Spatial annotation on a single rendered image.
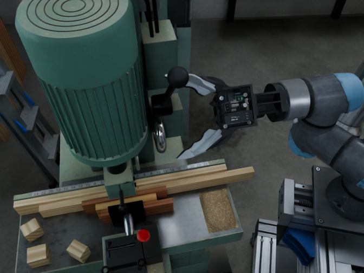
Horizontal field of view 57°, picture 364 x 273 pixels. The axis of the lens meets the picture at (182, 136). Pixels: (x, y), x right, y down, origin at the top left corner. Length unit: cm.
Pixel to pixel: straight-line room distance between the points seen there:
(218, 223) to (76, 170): 53
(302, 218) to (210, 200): 35
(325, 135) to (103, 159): 44
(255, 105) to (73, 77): 29
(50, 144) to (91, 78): 153
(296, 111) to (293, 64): 234
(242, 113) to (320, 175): 69
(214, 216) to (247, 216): 106
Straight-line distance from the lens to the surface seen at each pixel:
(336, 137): 71
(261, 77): 277
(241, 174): 101
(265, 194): 209
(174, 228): 95
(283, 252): 173
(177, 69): 53
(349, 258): 122
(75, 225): 100
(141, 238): 81
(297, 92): 62
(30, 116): 188
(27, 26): 54
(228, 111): 58
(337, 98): 66
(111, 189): 85
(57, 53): 51
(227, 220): 95
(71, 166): 123
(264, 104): 60
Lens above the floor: 177
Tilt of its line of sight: 51 degrees down
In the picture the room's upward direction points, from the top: straight up
